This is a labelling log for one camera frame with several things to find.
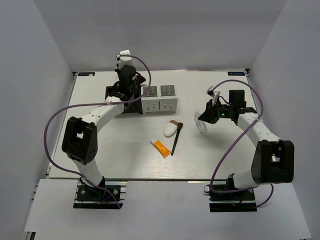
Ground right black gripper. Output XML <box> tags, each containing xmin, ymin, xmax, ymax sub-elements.
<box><xmin>198</xmin><ymin>98</ymin><xmax>233</xmax><ymax>124</ymax></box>

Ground black flat-head makeup brush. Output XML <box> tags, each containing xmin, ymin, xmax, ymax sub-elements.
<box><xmin>171</xmin><ymin>122</ymin><xmax>184</xmax><ymax>156</ymax></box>

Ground white oval makeup sponge case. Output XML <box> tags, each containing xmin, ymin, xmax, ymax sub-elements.
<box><xmin>163</xmin><ymin>120</ymin><xmax>178</xmax><ymax>138</ymax></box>

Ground orange cream tube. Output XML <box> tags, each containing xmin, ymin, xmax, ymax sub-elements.
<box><xmin>150</xmin><ymin>140</ymin><xmax>171</xmax><ymax>159</ymax></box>

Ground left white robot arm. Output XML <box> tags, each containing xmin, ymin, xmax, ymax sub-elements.
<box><xmin>62</xmin><ymin>65</ymin><xmax>146</xmax><ymax>200</ymax></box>

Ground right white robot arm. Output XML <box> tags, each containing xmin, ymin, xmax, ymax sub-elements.
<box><xmin>198</xmin><ymin>89</ymin><xmax>295</xmax><ymax>200</ymax></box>

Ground clear plastic bottle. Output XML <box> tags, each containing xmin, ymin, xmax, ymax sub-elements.
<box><xmin>194</xmin><ymin>111</ymin><xmax>208</xmax><ymax>134</ymax></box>

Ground black organizer box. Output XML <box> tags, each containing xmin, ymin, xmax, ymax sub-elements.
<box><xmin>104</xmin><ymin>85</ymin><xmax>144</xmax><ymax>117</ymax></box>

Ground white organizer box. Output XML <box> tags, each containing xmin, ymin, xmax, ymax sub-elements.
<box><xmin>140</xmin><ymin>85</ymin><xmax>178</xmax><ymax>114</ymax></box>

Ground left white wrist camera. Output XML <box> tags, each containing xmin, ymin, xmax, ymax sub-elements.
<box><xmin>116</xmin><ymin>50</ymin><xmax>133</xmax><ymax>69</ymax></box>

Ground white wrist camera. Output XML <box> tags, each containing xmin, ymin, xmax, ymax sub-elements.
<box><xmin>206</xmin><ymin>86</ymin><xmax>221</xmax><ymax>106</ymax></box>
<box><xmin>116</xmin><ymin>50</ymin><xmax>133</xmax><ymax>69</ymax></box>

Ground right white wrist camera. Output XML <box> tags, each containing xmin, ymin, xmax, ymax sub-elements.
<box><xmin>206</xmin><ymin>86</ymin><xmax>221</xmax><ymax>106</ymax></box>

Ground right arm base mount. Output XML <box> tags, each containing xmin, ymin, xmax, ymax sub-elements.
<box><xmin>203</xmin><ymin>184</ymin><xmax>257</xmax><ymax>213</ymax></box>

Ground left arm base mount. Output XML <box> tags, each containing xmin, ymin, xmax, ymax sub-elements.
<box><xmin>73</xmin><ymin>180</ymin><xmax>127</xmax><ymax>210</ymax></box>

